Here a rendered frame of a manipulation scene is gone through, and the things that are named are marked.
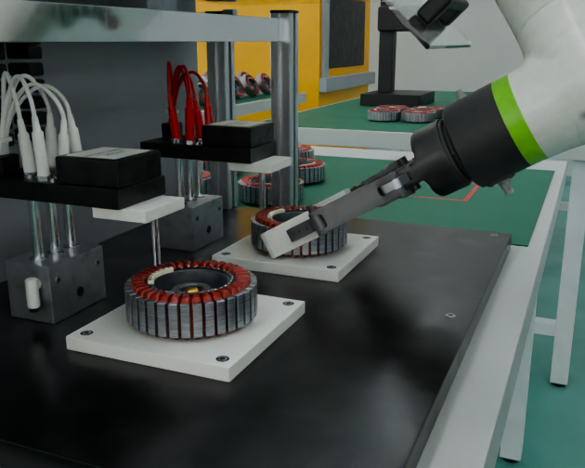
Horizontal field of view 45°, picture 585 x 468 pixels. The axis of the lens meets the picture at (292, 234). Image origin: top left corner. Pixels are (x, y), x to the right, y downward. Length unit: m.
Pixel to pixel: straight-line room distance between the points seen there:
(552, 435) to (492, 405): 1.51
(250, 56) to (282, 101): 3.42
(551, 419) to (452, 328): 1.52
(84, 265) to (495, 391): 0.38
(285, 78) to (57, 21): 0.45
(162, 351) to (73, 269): 0.15
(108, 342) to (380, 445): 0.24
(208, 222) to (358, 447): 0.48
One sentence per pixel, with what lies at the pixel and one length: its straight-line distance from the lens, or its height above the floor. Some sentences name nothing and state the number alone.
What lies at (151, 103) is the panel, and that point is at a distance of 0.99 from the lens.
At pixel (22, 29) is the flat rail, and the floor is 1.02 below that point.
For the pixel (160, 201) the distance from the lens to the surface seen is 0.61.
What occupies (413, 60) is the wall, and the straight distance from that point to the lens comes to 5.98.
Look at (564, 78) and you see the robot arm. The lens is 0.69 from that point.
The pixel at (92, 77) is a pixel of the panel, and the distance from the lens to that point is 0.89.
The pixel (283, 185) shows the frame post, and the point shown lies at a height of 0.81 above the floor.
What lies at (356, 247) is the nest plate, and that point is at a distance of 0.82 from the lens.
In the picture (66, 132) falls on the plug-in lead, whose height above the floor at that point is 0.94.
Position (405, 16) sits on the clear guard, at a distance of 0.70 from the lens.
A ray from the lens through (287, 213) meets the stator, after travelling 0.84.
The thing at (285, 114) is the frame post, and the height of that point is 0.91.
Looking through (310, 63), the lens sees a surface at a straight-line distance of 4.26.
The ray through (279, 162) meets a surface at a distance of 0.81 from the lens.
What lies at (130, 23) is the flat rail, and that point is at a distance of 0.68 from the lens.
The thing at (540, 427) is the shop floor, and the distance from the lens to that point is 2.10.
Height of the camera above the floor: 1.01
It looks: 15 degrees down
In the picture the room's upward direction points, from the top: straight up
